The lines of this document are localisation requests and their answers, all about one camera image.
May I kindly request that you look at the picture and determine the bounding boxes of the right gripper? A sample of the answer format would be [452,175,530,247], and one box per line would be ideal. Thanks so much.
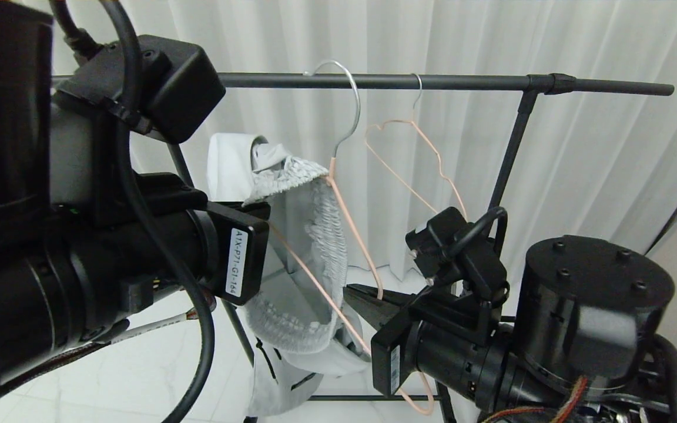
[371,317,527,413]

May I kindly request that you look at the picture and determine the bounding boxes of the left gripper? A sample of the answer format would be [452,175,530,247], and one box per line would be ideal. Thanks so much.
[32,202,270,360]

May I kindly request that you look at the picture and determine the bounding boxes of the pale grey shorts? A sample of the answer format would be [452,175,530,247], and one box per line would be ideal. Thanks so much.
[206,132,374,419]

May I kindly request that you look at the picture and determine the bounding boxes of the pink clothes hanger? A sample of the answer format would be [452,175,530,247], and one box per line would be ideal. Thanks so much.
[268,60,437,417]
[365,73,470,223]

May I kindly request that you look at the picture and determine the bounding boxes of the black clothes rack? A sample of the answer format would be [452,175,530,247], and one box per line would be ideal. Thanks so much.
[51,72,674,423]

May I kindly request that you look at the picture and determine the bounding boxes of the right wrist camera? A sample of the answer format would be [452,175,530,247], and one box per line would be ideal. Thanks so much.
[405,206,511,348]

